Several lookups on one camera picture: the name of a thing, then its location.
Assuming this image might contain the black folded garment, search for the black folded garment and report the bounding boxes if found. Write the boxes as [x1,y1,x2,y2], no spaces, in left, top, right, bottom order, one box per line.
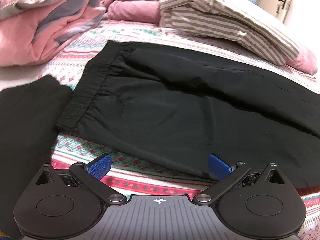
[1,75,72,239]

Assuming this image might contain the patterned red green bedsheet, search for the patterned red green bedsheet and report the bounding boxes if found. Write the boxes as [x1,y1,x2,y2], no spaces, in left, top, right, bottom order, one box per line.
[40,21,319,239]

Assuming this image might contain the pink grey blanket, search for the pink grey blanket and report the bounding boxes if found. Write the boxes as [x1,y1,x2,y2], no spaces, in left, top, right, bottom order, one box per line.
[1,0,106,67]

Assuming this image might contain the beige striped pillow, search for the beige striped pillow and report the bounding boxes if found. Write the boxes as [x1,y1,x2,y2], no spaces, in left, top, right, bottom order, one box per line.
[159,0,299,66]

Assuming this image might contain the black pants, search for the black pants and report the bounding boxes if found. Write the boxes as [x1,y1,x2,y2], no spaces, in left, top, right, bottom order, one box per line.
[57,41,319,190]

